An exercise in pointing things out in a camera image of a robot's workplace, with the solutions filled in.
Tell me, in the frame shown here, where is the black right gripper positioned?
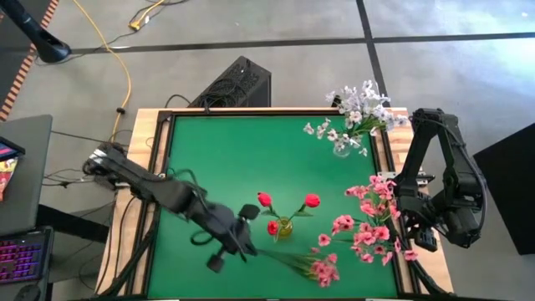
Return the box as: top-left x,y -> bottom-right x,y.
396,205 -> 445,253

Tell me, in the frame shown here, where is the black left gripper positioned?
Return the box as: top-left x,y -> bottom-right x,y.
206,203 -> 261,273

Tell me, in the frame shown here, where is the pink artificial flower bunch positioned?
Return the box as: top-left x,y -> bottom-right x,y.
316,213 -> 419,268
255,247 -> 340,288
344,174 -> 403,221

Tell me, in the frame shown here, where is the white artificial flower bunch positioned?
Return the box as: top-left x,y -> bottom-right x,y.
303,118 -> 369,159
324,79 -> 410,135

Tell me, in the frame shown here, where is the yellow embossed glass vase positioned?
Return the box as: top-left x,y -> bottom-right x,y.
275,216 -> 294,239

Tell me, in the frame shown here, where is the clear ribbed glass vase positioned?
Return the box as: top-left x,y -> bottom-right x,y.
332,140 -> 353,159

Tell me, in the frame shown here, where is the green table mat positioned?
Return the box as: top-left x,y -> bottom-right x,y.
146,113 -> 399,298

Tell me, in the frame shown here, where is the large black box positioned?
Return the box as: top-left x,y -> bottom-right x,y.
473,123 -> 535,256

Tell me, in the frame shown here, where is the black computer tower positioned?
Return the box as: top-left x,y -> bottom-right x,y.
187,55 -> 273,109

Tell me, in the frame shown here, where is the black computer mouse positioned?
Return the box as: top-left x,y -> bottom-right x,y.
14,283 -> 43,301

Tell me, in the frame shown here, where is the backlit keyboard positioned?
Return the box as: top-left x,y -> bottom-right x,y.
0,227 -> 54,286

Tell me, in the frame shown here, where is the grey side desk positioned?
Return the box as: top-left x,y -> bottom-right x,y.
0,115 -> 54,237

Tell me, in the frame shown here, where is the colourful packet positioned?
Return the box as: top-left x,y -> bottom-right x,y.
0,156 -> 20,202

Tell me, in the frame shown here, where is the black tablet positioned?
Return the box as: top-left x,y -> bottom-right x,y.
0,135 -> 26,161

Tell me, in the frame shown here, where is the orange striped floor tape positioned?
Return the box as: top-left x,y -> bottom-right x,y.
0,0 -> 61,122

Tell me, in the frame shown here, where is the black stand leg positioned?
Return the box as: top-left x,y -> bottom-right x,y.
0,0 -> 73,64

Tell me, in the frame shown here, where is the yellow floor cable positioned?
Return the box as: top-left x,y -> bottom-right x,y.
73,0 -> 133,143

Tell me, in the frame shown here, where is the yellow cable with plug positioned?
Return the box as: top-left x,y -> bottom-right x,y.
128,0 -> 167,32

